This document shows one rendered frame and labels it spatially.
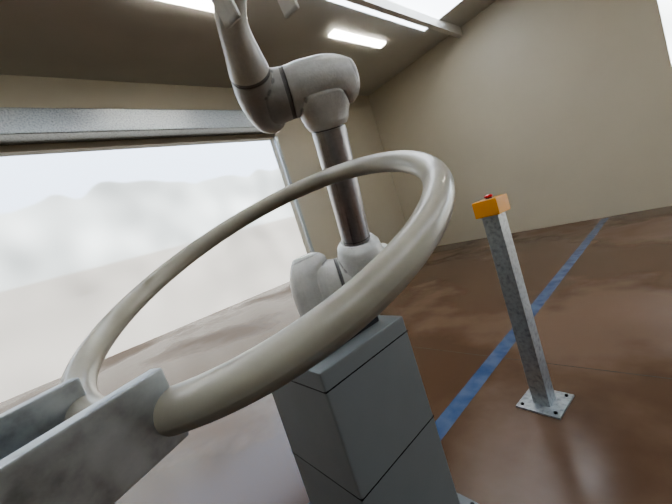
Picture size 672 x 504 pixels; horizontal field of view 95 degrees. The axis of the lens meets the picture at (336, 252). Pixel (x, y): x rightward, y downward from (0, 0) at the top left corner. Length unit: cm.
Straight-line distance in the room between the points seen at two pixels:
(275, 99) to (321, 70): 14
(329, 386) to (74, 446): 78
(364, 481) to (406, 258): 96
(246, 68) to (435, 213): 66
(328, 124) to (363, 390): 79
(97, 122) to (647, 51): 726
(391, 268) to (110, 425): 18
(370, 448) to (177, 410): 93
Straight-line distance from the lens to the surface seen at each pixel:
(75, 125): 501
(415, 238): 23
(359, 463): 109
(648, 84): 649
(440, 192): 28
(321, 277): 105
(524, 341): 184
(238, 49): 82
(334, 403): 98
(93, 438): 23
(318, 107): 89
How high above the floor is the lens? 117
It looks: 4 degrees down
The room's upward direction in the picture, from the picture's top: 18 degrees counter-clockwise
